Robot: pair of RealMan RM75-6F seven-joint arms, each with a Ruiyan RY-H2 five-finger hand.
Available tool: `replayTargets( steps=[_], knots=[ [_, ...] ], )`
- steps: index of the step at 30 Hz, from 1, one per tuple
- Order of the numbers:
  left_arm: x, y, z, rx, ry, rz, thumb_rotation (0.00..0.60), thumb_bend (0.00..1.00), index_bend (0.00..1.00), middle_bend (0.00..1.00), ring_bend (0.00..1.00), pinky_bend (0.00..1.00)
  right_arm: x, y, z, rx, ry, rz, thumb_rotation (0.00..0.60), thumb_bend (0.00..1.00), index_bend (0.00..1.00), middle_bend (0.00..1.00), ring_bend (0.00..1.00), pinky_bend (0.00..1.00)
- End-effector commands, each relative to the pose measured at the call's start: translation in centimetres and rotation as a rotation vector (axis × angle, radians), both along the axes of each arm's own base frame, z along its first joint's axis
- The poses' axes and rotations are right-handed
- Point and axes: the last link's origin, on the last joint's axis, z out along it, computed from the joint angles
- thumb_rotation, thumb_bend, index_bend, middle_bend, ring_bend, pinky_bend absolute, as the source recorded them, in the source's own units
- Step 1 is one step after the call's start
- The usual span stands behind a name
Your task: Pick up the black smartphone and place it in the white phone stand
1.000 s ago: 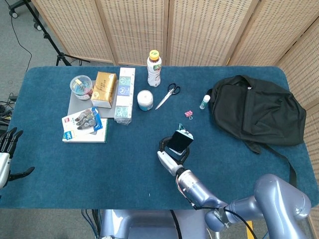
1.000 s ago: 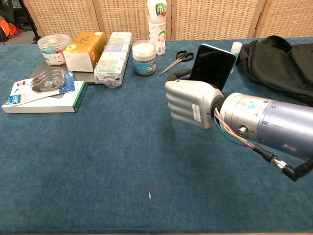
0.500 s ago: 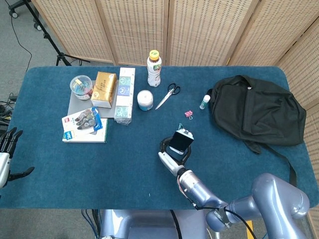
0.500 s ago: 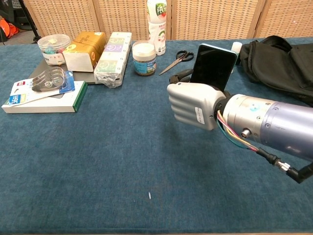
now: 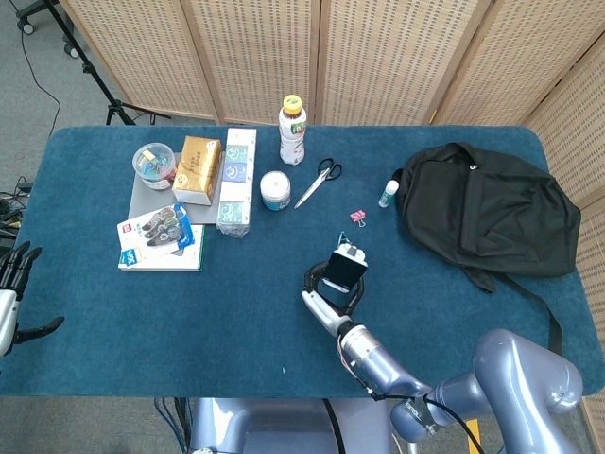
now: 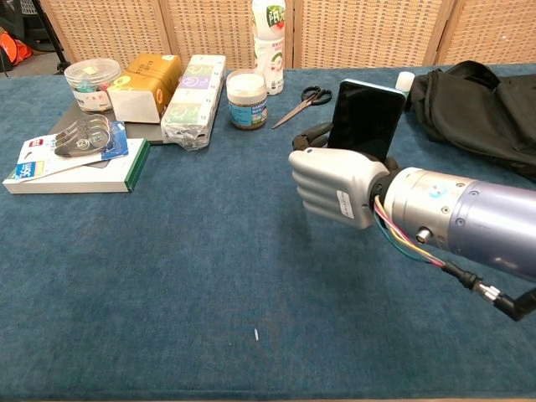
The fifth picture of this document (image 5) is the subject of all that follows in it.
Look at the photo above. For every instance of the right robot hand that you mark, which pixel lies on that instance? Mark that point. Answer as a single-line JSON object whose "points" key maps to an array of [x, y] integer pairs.
{"points": [[321, 307]]}

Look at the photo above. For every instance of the white folding phone stand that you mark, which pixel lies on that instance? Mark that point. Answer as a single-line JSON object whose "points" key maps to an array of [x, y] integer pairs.
{"points": [[352, 250]]}

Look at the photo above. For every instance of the black backpack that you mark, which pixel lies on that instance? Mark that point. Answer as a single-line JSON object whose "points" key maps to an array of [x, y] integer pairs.
{"points": [[487, 208]]}

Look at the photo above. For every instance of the correction tape blister pack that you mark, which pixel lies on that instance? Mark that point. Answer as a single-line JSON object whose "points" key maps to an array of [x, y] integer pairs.
{"points": [[160, 232]]}

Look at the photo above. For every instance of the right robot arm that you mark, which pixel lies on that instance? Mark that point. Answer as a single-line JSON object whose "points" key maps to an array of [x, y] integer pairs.
{"points": [[378, 359]]}

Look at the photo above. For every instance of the long plastic wrapped tissue pack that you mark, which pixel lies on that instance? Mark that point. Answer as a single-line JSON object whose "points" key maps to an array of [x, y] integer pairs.
{"points": [[236, 170]]}

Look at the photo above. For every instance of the grey notebook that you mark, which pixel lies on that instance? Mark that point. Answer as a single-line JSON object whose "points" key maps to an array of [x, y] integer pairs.
{"points": [[146, 208]]}

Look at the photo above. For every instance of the blue tablecloth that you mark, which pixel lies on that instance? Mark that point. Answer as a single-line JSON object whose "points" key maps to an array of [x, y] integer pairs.
{"points": [[189, 321]]}

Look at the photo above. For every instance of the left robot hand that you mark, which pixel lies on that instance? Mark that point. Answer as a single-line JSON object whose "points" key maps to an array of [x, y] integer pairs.
{"points": [[9, 307]]}

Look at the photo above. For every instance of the pink binder clip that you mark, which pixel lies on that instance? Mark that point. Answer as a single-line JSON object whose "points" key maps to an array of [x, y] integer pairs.
{"points": [[357, 216]]}

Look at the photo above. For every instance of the black smartphone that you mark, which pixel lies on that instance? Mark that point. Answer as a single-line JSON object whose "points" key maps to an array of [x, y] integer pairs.
{"points": [[346, 270]]}

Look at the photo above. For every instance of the clear tub of clips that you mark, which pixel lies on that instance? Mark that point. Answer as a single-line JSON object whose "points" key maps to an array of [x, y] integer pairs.
{"points": [[153, 165]]}

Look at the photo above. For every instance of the black wheeled base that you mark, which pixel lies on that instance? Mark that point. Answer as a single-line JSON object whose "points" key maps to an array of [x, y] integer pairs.
{"points": [[27, 27]]}

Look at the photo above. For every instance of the golden tissue pack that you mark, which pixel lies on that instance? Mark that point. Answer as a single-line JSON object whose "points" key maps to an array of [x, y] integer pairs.
{"points": [[196, 165]]}

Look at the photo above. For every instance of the white labelled drink bottle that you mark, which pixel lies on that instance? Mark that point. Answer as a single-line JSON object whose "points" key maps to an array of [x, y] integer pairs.
{"points": [[291, 142]]}

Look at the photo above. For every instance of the woven wooden folding screen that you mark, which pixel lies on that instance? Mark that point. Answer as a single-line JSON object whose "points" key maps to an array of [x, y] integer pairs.
{"points": [[387, 57]]}

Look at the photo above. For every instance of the white green glue stick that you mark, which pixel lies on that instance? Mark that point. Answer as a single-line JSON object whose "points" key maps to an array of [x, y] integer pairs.
{"points": [[387, 195]]}

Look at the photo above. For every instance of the white lidded jar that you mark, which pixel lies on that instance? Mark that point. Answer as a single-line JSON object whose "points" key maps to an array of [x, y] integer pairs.
{"points": [[275, 189]]}

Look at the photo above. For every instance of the grey blue robot torso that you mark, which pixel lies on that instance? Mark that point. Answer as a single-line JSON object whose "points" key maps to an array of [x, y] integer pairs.
{"points": [[283, 425]]}

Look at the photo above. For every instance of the black tripod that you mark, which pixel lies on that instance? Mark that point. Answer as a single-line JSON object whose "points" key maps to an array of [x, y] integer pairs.
{"points": [[101, 85]]}

